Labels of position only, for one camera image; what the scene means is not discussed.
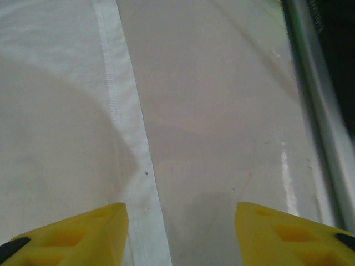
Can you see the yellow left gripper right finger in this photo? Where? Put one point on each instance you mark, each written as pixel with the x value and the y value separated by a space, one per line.
pixel 291 243

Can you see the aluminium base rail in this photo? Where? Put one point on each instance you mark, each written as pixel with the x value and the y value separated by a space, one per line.
pixel 313 91

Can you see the white t-shirt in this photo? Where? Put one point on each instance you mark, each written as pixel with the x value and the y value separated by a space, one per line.
pixel 55 110

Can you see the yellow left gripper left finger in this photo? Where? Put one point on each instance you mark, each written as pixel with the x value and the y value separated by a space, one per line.
pixel 69 241

